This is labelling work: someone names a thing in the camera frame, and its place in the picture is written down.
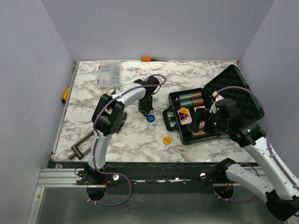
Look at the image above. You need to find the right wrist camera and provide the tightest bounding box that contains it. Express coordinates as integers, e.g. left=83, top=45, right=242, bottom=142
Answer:
left=209, top=91, right=224, bottom=113

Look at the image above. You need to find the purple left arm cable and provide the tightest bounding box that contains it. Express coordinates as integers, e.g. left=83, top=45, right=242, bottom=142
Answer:
left=86, top=74, right=167, bottom=207

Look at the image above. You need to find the green chip roll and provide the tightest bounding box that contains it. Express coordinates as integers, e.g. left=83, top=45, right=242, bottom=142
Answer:
left=179, top=100, right=193, bottom=108
left=179, top=94, right=192, bottom=102

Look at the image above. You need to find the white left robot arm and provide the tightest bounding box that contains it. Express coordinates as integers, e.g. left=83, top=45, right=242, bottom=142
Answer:
left=84, top=74, right=166, bottom=184

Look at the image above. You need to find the brown chip roll lower in case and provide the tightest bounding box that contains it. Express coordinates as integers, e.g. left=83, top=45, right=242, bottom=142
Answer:
left=192, top=98, right=204, bottom=106

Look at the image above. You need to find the yellow big blind button in case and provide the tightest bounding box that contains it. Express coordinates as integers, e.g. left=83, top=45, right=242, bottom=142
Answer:
left=179, top=107, right=188, bottom=114

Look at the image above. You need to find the green chip roll lower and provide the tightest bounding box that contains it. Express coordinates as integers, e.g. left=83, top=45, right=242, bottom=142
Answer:
left=179, top=100, right=193, bottom=108

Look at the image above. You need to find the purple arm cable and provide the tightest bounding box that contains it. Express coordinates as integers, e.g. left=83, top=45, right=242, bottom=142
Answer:
left=86, top=74, right=167, bottom=207
left=214, top=86, right=299, bottom=204

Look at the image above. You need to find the brown chip roll in case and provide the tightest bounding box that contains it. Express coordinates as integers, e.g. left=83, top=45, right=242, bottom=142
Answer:
left=191, top=92, right=202, bottom=99
left=192, top=98, right=204, bottom=106

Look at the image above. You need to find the black poker set case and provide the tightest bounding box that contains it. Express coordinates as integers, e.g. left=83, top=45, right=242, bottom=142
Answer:
left=163, top=65, right=264, bottom=145

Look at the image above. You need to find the yellow utility knife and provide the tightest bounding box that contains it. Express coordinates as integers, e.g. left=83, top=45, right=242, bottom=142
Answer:
left=62, top=86, right=70, bottom=105

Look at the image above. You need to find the clear plastic organizer box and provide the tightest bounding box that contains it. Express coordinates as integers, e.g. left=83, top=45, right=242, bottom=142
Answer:
left=98, top=61, right=121, bottom=89

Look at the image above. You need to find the green chip roll upper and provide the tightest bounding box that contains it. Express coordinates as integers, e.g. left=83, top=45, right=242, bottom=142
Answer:
left=179, top=94, right=192, bottom=102

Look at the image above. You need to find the brown chip roll upper in case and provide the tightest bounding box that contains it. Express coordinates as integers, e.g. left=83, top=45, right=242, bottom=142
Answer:
left=191, top=92, right=202, bottom=99

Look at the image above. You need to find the blue small blind button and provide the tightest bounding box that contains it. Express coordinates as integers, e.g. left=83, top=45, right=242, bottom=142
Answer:
left=146, top=114, right=156, bottom=123

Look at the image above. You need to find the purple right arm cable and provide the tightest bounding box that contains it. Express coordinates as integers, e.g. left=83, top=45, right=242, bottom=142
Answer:
left=214, top=86, right=299, bottom=204

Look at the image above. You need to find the red card deck with all-in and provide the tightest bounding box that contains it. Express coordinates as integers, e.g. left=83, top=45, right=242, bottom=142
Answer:
left=177, top=110, right=192, bottom=125

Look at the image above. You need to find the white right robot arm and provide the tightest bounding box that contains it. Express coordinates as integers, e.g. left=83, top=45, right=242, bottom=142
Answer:
left=188, top=96, right=299, bottom=221

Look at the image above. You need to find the dark grey door handle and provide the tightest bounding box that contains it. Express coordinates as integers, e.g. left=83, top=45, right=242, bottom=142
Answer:
left=68, top=130, right=93, bottom=160

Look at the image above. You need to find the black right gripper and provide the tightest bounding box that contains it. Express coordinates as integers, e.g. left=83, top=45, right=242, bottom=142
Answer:
left=187, top=106, right=230, bottom=133

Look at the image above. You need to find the orange handle screwdriver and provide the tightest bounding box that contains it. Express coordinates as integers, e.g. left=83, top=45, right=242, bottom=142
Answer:
left=141, top=56, right=167, bottom=62

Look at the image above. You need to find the brown 100 chip roll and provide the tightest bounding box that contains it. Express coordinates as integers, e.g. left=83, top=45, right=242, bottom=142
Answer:
left=192, top=131, right=211, bottom=139

